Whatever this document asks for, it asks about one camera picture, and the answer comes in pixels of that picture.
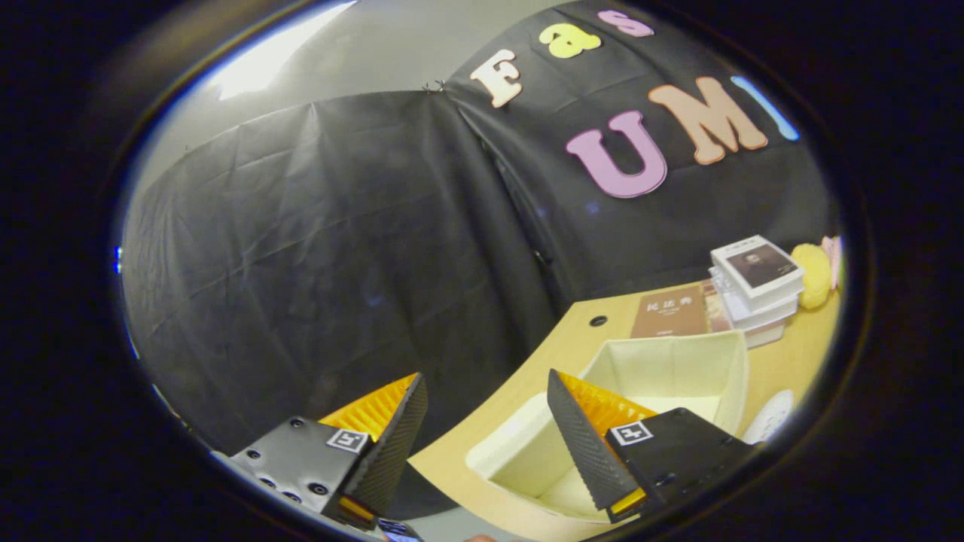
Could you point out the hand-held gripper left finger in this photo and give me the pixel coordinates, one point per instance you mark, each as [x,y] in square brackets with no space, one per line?
[392,452]

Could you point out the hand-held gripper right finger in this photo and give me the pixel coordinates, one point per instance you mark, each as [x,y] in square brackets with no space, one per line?
[584,452]

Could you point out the beige fabric storage box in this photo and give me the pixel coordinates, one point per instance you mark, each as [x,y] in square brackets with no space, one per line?
[670,369]

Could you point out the white striped canvas shoe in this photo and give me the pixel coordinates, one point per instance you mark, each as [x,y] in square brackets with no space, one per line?
[770,418]

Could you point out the brown book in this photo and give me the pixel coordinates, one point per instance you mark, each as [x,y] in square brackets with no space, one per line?
[670,312]

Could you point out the plain white book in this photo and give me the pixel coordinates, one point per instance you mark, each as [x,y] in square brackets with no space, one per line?
[764,333]
[761,315]

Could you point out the white book with dark photo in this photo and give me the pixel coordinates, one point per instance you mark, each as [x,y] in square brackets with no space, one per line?
[757,267]

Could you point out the round yellow plush cushion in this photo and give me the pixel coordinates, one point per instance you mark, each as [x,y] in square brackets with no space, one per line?
[813,275]

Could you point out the pink plush toy green shirt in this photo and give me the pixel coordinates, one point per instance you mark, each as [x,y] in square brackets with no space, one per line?
[833,260]

